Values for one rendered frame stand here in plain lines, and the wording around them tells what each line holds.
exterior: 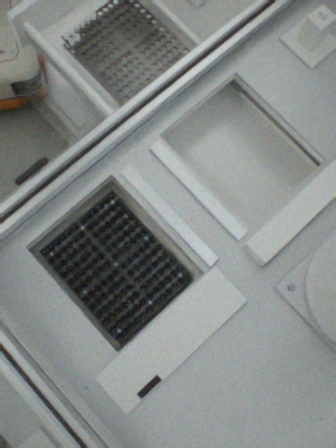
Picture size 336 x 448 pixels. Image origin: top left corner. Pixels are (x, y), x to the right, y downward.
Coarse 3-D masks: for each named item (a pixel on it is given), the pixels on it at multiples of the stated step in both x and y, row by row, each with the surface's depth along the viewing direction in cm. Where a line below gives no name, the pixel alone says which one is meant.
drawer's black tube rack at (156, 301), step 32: (96, 224) 102; (128, 224) 99; (64, 256) 97; (96, 256) 97; (128, 256) 98; (160, 256) 98; (96, 288) 99; (128, 288) 100; (160, 288) 96; (128, 320) 95
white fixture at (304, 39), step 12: (312, 12) 98; (324, 12) 96; (300, 24) 106; (312, 24) 98; (324, 24) 97; (288, 36) 105; (300, 36) 103; (312, 36) 100; (324, 36) 102; (288, 48) 105; (300, 48) 104; (312, 48) 103; (324, 48) 104; (312, 60) 104
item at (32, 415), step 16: (0, 352) 71; (0, 368) 64; (16, 368) 73; (0, 384) 59; (16, 384) 65; (0, 400) 54; (16, 400) 60; (32, 400) 66; (0, 416) 50; (16, 416) 55; (32, 416) 60; (48, 416) 67; (0, 432) 46; (16, 432) 50; (32, 432) 55; (48, 432) 61; (64, 432) 68
